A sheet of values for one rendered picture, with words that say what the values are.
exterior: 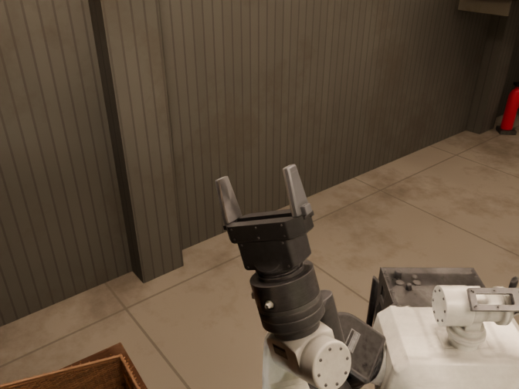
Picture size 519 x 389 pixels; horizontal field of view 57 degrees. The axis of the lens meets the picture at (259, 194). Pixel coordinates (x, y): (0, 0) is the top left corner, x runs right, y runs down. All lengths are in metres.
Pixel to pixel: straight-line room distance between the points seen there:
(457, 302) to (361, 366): 0.19
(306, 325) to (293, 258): 0.09
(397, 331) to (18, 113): 2.21
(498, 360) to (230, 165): 2.72
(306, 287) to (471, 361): 0.38
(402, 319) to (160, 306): 2.26
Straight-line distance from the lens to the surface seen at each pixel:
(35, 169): 2.81
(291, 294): 0.61
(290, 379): 0.74
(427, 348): 0.90
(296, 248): 0.60
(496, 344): 0.95
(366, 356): 0.88
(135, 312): 3.05
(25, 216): 2.90
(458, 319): 0.85
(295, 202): 0.58
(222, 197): 0.64
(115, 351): 2.03
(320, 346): 0.64
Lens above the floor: 2.02
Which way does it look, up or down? 29 degrees down
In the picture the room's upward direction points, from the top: straight up
